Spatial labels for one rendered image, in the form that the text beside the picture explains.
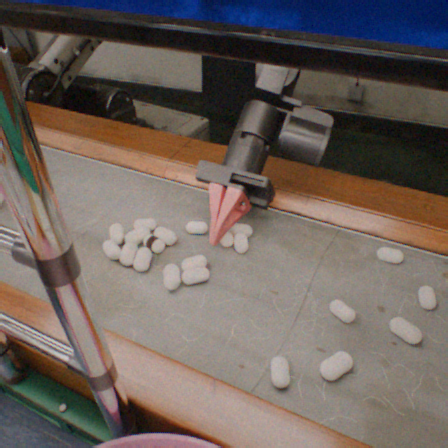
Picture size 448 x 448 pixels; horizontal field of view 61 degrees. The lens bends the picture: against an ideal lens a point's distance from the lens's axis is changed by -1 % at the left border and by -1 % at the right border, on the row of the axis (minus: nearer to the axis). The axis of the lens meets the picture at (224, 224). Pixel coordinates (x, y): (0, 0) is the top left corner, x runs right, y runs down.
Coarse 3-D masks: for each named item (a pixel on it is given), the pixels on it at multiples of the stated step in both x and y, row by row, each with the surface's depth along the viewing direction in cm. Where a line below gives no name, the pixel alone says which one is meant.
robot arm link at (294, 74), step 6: (258, 66) 53; (258, 72) 53; (294, 72) 52; (300, 72) 58; (258, 78) 53; (288, 78) 52; (294, 78) 52; (288, 84) 52; (294, 84) 57; (282, 90) 53; (288, 90) 54; (288, 96) 56
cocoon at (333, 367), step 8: (344, 352) 40; (328, 360) 39; (336, 360) 39; (344, 360) 39; (352, 360) 39; (320, 368) 39; (328, 368) 38; (336, 368) 38; (344, 368) 39; (328, 376) 38; (336, 376) 38
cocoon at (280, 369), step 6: (276, 360) 39; (282, 360) 39; (276, 366) 39; (282, 366) 39; (288, 366) 39; (276, 372) 38; (282, 372) 38; (288, 372) 38; (276, 378) 38; (282, 378) 38; (288, 378) 38; (276, 384) 38; (282, 384) 38
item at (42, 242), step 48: (0, 48) 14; (0, 96) 15; (0, 144) 16; (48, 192) 18; (0, 240) 22; (48, 240) 19; (48, 288) 22; (0, 336) 38; (48, 336) 31; (96, 336) 26; (0, 384) 42; (48, 384) 42; (96, 384) 29; (96, 432) 38; (144, 432) 38
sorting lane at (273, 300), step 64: (64, 192) 65; (128, 192) 65; (192, 192) 64; (0, 256) 53; (192, 256) 53; (256, 256) 53; (320, 256) 53; (128, 320) 45; (192, 320) 45; (256, 320) 45; (320, 320) 45; (384, 320) 45; (256, 384) 39; (320, 384) 39; (384, 384) 39
